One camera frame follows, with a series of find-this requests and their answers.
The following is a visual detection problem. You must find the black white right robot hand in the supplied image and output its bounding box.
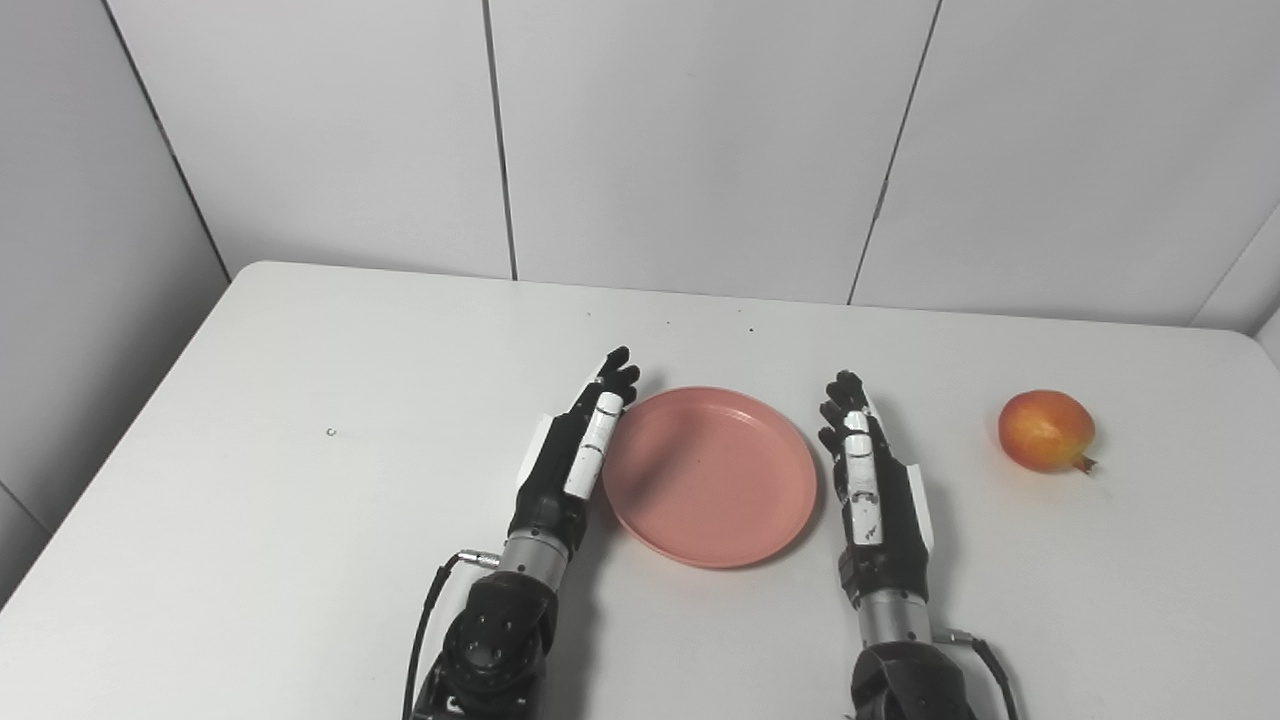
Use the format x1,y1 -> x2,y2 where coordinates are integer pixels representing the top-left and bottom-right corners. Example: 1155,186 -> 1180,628
818,370 -> 936,607

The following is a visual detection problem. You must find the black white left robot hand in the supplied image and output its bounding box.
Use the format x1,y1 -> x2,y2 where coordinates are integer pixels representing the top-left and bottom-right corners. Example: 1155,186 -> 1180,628
507,346 -> 641,551

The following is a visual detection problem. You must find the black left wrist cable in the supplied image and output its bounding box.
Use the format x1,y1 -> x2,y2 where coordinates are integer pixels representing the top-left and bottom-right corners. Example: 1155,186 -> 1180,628
402,549 -> 501,720

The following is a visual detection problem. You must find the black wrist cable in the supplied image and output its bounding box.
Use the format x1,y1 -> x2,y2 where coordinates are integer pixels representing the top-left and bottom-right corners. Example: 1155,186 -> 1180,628
402,549 -> 501,720
935,628 -> 1021,720

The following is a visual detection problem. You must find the red yellow pomegranate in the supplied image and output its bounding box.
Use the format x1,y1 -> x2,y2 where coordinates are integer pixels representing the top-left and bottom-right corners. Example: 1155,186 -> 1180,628
998,389 -> 1098,475

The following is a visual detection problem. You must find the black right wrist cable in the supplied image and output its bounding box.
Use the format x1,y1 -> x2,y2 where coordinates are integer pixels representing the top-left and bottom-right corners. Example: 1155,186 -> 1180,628
935,628 -> 1021,720

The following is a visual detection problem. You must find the pink round plate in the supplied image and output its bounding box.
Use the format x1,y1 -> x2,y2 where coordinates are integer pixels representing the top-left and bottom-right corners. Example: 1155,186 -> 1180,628
601,386 -> 818,569

